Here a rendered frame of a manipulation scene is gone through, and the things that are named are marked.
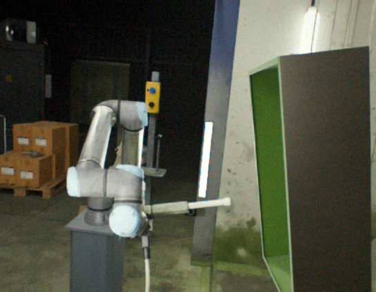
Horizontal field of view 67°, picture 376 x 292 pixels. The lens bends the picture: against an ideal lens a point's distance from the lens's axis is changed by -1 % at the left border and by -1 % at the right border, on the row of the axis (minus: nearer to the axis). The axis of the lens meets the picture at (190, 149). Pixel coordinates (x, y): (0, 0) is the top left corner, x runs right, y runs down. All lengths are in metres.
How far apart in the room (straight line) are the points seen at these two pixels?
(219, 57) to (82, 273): 1.77
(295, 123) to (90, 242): 1.33
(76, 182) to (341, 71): 1.04
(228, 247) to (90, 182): 1.86
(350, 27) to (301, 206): 1.58
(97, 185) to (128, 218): 0.14
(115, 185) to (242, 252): 1.87
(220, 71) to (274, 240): 1.28
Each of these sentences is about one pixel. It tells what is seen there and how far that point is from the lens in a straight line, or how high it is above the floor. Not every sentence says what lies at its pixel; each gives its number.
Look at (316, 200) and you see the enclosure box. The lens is 1.32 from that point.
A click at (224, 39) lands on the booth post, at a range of 2.34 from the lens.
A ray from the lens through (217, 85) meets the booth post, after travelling 2.30.
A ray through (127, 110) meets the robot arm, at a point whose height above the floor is 1.36.
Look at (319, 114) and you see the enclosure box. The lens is 1.25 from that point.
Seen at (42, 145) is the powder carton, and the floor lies 0.62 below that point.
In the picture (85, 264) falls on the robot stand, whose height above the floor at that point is 0.41.
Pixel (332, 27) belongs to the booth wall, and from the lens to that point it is 2.49.
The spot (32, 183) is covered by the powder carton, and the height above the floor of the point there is 0.19.
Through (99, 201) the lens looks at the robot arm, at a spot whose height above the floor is 0.79.
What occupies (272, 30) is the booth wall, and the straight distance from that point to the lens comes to 2.38.
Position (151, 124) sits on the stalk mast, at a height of 1.18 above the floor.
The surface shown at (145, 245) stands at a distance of 1.23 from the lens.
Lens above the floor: 1.44
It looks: 10 degrees down
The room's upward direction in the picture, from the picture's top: 5 degrees clockwise
